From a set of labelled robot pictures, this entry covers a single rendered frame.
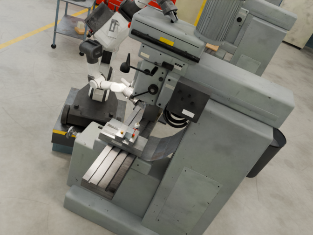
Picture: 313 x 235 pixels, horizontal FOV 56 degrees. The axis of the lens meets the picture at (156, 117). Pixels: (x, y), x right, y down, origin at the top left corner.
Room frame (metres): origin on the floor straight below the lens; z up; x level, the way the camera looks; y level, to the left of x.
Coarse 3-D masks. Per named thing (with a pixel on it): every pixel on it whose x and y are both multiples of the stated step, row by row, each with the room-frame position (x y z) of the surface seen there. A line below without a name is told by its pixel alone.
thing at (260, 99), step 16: (208, 64) 1.75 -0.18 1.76; (224, 64) 1.85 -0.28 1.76; (192, 80) 1.72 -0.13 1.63; (208, 80) 1.71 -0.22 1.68; (224, 80) 1.70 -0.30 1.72; (240, 80) 1.71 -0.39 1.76; (256, 80) 1.80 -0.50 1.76; (224, 96) 1.69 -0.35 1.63; (240, 96) 1.69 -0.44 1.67; (256, 96) 1.68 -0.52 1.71; (272, 96) 1.68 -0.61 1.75; (288, 96) 1.75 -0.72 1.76; (256, 112) 1.67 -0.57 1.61; (272, 112) 1.67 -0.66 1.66; (288, 112) 1.66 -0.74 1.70
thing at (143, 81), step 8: (144, 64) 1.76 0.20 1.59; (152, 64) 1.76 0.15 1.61; (160, 72) 1.75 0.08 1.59; (136, 80) 1.77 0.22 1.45; (144, 80) 1.76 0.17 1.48; (152, 80) 1.75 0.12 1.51; (136, 88) 1.76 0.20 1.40; (144, 88) 1.76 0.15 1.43; (160, 88) 1.75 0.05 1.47; (144, 96) 1.75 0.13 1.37; (152, 96) 1.75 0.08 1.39; (152, 104) 1.75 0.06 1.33
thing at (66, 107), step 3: (66, 105) 2.26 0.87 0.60; (69, 105) 2.29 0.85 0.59; (63, 108) 2.22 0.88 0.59; (66, 108) 2.23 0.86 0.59; (69, 108) 2.32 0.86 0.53; (63, 111) 2.19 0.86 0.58; (66, 111) 2.20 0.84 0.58; (63, 114) 2.17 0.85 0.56; (66, 114) 2.18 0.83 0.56; (63, 117) 2.16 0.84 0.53; (66, 117) 2.18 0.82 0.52; (63, 120) 2.16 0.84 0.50; (66, 120) 2.24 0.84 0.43; (63, 123) 2.17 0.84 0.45
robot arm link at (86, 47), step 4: (84, 44) 2.01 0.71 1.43; (88, 44) 2.02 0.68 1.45; (92, 44) 2.04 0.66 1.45; (84, 48) 1.99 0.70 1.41; (88, 48) 1.98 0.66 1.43; (84, 52) 1.99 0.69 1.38; (88, 52) 1.97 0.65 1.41; (88, 56) 1.98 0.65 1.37; (88, 60) 1.98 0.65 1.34; (92, 60) 1.98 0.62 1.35; (96, 60) 2.01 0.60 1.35
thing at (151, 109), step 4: (148, 108) 2.10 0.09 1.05; (152, 108) 2.10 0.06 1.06; (156, 108) 2.10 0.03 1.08; (144, 112) 2.10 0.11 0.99; (148, 112) 2.10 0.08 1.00; (152, 112) 2.10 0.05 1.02; (156, 112) 2.10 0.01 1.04; (144, 116) 2.10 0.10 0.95; (148, 116) 2.10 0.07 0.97; (152, 116) 2.10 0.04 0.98; (156, 116) 2.10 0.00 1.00; (152, 120) 2.10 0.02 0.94
